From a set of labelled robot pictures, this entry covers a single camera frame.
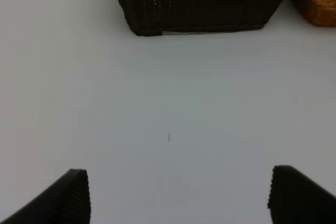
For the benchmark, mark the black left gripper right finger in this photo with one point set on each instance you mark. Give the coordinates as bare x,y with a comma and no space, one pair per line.
295,198

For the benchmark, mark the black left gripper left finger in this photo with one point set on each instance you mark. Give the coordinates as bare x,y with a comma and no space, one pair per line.
67,200

